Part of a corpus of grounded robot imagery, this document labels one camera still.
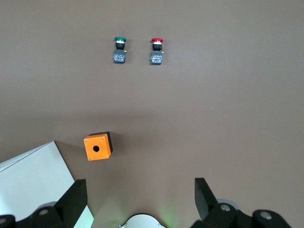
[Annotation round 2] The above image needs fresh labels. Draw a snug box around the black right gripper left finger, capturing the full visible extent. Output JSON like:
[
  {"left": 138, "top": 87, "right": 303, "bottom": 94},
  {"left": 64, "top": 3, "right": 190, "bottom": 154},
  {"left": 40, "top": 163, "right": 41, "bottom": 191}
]
[{"left": 0, "top": 179, "right": 88, "bottom": 228}]

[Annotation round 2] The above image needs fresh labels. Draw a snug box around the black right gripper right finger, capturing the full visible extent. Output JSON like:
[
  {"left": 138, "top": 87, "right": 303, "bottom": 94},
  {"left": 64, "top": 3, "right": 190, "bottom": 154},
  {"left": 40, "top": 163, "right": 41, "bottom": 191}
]
[{"left": 191, "top": 178, "right": 292, "bottom": 228}]

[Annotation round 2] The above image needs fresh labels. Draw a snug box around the white drawer cabinet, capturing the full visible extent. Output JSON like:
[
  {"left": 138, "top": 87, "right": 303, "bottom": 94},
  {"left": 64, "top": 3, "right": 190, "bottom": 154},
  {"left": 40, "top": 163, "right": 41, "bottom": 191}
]
[{"left": 0, "top": 140, "right": 95, "bottom": 228}]

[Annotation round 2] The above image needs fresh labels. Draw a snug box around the red mushroom push button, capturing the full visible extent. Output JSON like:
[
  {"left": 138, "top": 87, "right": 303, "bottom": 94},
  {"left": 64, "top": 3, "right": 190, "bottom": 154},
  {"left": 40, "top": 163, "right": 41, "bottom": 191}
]
[{"left": 150, "top": 37, "right": 165, "bottom": 66}]

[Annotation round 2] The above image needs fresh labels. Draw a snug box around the green mushroom push button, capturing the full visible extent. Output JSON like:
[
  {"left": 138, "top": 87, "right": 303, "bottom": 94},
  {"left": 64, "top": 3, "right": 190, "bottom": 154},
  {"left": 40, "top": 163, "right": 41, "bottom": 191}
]
[{"left": 112, "top": 36, "right": 127, "bottom": 64}]

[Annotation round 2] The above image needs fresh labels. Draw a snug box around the brown table cover sheet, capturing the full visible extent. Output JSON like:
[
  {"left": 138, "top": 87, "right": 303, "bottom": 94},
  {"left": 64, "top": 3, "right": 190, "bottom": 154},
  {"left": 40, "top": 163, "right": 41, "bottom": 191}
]
[{"left": 0, "top": 0, "right": 304, "bottom": 228}]

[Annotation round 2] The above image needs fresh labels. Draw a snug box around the orange button enclosure box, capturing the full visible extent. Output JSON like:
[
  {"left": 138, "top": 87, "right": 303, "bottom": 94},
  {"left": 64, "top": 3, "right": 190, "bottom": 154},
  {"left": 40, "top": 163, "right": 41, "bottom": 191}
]
[{"left": 83, "top": 131, "right": 114, "bottom": 162}]

